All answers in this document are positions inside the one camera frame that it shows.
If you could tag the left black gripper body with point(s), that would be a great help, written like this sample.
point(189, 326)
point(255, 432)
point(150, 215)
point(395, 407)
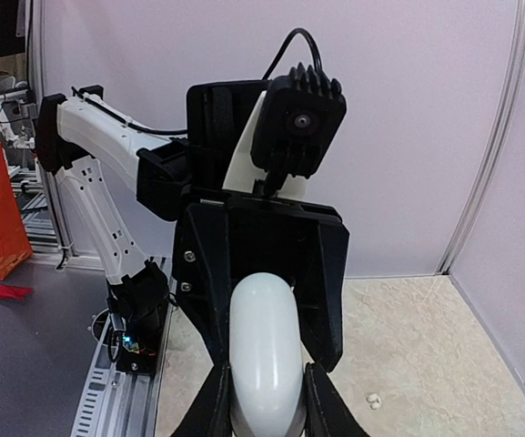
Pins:
point(265, 238)

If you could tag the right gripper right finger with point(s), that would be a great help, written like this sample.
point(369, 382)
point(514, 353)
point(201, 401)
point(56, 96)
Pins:
point(327, 413)

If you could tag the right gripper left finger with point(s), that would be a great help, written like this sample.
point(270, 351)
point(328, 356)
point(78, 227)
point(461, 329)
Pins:
point(208, 414)

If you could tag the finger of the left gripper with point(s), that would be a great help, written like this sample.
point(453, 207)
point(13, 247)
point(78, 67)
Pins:
point(319, 286)
point(207, 304)

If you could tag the white clip earbud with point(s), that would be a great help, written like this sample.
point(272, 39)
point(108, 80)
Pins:
point(374, 401)

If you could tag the white oval charging case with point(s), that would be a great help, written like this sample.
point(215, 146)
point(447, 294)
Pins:
point(265, 357)

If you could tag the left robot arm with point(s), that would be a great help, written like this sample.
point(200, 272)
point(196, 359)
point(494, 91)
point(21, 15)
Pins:
point(131, 186)

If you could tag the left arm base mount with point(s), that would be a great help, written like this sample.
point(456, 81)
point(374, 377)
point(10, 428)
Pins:
point(139, 306)

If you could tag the aluminium front rail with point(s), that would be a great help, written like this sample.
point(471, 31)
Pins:
point(52, 362)

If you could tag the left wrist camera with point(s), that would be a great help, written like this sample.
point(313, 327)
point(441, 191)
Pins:
point(287, 134)

